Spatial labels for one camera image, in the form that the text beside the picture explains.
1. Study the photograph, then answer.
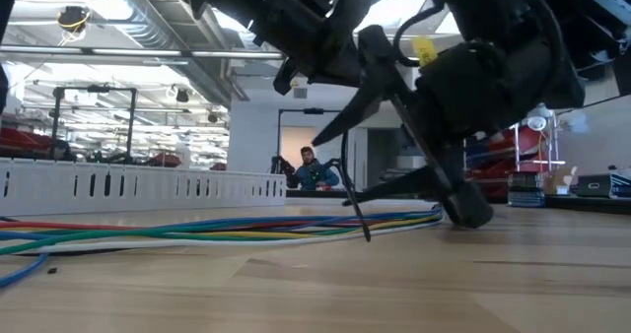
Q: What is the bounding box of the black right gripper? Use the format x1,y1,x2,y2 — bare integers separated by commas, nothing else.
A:
311,24,587,230

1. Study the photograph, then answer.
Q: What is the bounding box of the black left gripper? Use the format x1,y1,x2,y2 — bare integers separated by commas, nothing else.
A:
263,0,369,89

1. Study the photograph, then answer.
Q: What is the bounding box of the black zip tie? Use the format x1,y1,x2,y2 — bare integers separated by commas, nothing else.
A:
338,129,372,243

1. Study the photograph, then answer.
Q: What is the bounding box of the yellow wire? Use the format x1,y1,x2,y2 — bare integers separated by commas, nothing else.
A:
0,216,444,240

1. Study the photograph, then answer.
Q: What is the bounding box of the white slotted cable duct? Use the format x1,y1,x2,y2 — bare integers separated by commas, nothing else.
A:
0,156,288,218

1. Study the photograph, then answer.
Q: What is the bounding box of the black wire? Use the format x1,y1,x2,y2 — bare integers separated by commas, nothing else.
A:
0,246,149,258

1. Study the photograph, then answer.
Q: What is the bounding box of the red wire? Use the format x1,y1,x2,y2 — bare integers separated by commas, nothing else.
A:
0,218,435,232

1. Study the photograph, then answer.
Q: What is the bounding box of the dark grey cabinet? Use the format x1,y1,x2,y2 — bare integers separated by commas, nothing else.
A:
367,125,413,181

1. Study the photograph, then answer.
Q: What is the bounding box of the person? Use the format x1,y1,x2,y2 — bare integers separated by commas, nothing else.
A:
293,145,342,192

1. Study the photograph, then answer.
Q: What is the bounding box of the metal rack with red bins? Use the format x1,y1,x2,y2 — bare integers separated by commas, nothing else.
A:
464,104,567,199

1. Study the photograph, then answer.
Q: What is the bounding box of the stack of blue boxes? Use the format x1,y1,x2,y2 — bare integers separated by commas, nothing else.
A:
507,171,546,209

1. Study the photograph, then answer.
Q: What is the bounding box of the white desk lamp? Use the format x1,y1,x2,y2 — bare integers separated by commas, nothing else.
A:
525,103,556,133

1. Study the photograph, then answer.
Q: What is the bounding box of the long ceiling light bar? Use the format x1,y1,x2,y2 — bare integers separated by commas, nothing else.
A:
0,45,286,61

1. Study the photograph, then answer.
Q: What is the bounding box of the brown cardboard box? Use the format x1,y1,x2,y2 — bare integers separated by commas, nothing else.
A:
541,165,579,196

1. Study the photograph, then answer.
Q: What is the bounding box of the small red equipment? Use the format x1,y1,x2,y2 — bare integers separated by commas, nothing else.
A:
147,152,182,169

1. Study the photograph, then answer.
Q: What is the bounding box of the black case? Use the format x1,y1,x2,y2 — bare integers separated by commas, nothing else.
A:
576,171,631,200

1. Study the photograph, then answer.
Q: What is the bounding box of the black round ceiling device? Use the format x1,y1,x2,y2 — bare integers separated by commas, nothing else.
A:
55,5,91,34

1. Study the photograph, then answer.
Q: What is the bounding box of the small yellow cable tag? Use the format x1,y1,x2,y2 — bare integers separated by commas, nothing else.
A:
411,35,440,68

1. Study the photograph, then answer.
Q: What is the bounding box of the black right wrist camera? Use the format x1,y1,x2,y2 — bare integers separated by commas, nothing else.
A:
416,40,500,102

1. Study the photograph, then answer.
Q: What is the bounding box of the black station frame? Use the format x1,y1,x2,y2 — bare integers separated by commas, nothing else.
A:
50,85,139,163
275,106,346,196

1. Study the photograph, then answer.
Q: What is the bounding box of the silver ventilation duct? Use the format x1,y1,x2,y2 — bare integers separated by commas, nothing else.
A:
63,0,250,102

